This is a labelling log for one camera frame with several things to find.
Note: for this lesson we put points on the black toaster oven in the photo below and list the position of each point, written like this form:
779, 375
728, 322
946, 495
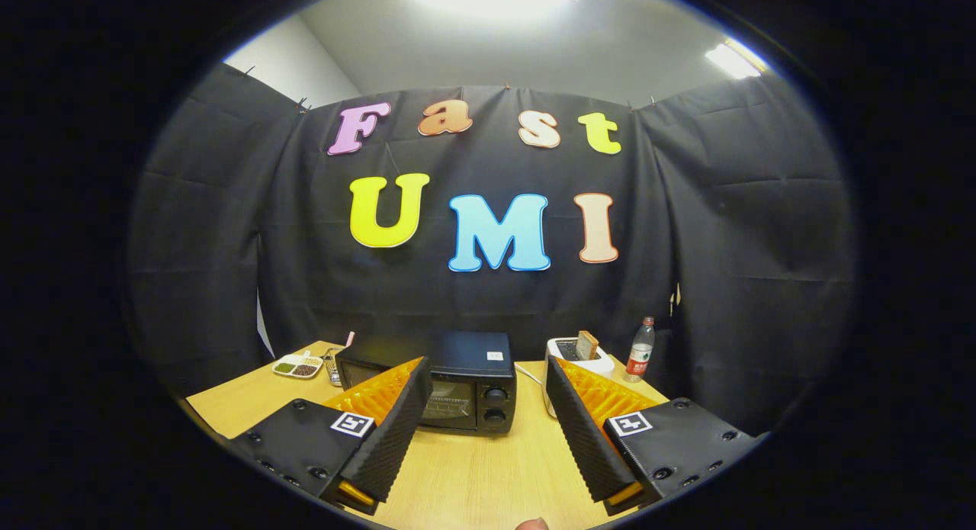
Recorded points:
465, 351

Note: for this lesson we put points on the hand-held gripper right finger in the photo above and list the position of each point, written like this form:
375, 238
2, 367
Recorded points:
583, 431

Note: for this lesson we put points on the white bread toaster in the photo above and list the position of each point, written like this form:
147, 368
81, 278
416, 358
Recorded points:
602, 364

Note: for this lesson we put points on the brown bread slice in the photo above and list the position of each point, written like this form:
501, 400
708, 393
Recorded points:
587, 345

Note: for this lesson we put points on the small ceiling light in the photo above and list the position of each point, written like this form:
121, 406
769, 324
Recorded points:
730, 59

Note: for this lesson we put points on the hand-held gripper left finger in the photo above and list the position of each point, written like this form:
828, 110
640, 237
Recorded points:
396, 431

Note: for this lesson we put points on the clear plastic water bottle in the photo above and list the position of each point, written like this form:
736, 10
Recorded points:
639, 354

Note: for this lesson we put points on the white divided snack dish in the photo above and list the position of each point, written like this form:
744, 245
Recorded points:
297, 366

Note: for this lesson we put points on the black backdrop cloth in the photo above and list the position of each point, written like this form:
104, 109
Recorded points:
724, 248

